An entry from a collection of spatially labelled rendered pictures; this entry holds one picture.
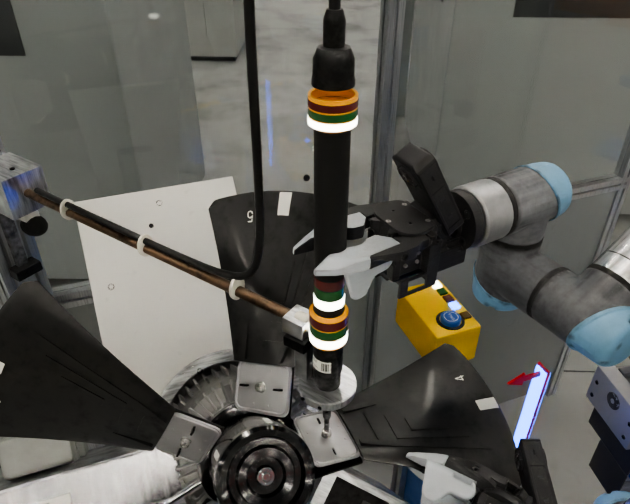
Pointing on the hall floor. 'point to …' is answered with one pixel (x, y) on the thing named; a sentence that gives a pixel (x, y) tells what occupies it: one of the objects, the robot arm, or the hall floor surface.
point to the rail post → (399, 480)
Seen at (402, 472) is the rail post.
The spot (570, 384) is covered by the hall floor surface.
